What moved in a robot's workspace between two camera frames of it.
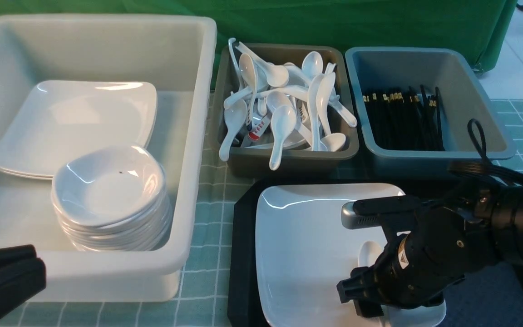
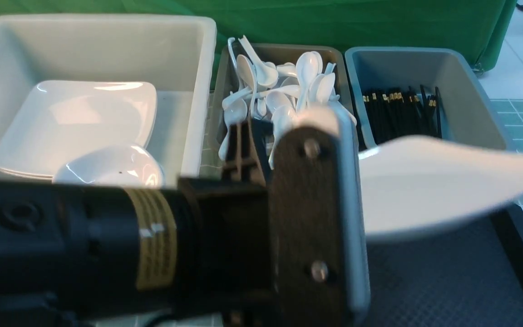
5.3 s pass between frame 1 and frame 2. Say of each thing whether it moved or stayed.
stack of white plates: stayed
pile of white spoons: stayed
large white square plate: moved
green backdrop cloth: stayed
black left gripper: moved
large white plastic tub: stayed
